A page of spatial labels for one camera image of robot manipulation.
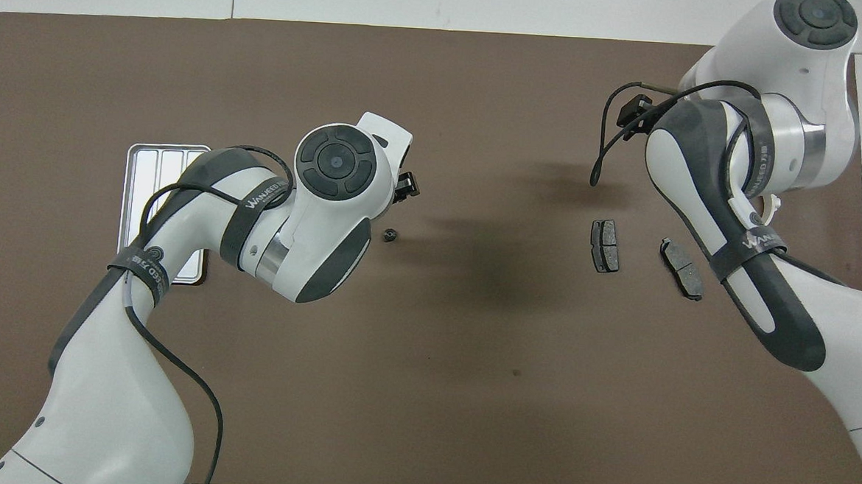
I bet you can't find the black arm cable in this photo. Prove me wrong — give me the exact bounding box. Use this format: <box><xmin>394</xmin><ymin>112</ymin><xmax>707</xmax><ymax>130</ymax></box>
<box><xmin>588</xmin><ymin>74</ymin><xmax>768</xmax><ymax>208</ymax></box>
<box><xmin>114</xmin><ymin>138</ymin><xmax>298</xmax><ymax>484</ymax></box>

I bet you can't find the silver metal tray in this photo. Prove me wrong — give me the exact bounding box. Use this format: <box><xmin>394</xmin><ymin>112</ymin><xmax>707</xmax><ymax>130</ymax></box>
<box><xmin>116</xmin><ymin>141</ymin><xmax>212</xmax><ymax>287</ymax></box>

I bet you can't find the dark rectangular brake pad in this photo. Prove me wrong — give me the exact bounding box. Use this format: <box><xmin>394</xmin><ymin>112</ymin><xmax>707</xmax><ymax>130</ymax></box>
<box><xmin>589</xmin><ymin>219</ymin><xmax>623</xmax><ymax>275</ymax></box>

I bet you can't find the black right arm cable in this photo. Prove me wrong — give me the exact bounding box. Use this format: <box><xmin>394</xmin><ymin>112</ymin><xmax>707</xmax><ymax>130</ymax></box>
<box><xmin>588</xmin><ymin>74</ymin><xmax>768</xmax><ymax>208</ymax></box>

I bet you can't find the brown table mat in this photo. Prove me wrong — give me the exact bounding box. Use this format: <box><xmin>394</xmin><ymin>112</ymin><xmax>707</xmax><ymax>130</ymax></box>
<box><xmin>0</xmin><ymin>5</ymin><xmax>862</xmax><ymax>484</ymax></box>

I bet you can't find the dark curved brake pad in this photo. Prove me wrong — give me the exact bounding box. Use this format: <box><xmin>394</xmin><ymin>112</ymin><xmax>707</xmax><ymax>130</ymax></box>
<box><xmin>656</xmin><ymin>237</ymin><xmax>707</xmax><ymax>302</ymax></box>

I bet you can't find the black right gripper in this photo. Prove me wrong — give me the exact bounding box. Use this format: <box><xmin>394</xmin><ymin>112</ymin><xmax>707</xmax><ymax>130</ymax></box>
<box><xmin>617</xmin><ymin>94</ymin><xmax>655</xmax><ymax>141</ymax></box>

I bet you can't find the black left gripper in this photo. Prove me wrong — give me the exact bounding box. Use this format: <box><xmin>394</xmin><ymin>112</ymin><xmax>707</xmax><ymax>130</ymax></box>
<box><xmin>395</xmin><ymin>168</ymin><xmax>422</xmax><ymax>204</ymax></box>

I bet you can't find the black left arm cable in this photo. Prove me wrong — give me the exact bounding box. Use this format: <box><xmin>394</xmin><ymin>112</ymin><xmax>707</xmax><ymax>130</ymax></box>
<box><xmin>114</xmin><ymin>138</ymin><xmax>298</xmax><ymax>484</ymax></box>

